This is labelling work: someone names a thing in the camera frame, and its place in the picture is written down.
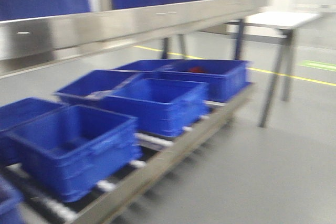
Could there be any red item in bin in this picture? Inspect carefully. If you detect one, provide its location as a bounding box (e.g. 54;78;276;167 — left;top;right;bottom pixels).
188;66;206;73

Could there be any blue crate middle back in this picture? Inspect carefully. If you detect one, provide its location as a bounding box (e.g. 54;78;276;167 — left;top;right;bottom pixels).
54;69;142;106

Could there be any blue crate middle front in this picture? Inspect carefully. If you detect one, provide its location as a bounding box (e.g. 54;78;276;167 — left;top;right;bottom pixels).
99;79;209;137

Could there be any roller conveyor rack frame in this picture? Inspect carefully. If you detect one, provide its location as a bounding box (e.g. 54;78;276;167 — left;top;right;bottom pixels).
1;83;255;223

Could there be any blue crate front left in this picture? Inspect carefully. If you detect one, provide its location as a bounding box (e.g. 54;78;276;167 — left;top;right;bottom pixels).
8;105;142;202

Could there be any white table with grey legs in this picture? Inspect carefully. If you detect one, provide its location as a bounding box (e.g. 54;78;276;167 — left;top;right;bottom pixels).
228;11;322;128

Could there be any blue crate far left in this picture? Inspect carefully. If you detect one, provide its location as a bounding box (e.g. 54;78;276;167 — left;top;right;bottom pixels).
0;97;66;166

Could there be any blue crate with red item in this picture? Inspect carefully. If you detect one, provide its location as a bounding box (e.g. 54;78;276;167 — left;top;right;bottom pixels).
159;59;249;102

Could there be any stainless steel shelf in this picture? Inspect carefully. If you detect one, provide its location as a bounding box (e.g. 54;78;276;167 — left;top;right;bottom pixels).
1;0;270;78

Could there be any blue crate bottom left corner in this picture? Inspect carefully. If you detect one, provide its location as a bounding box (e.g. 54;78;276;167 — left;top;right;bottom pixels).
1;176;24;224

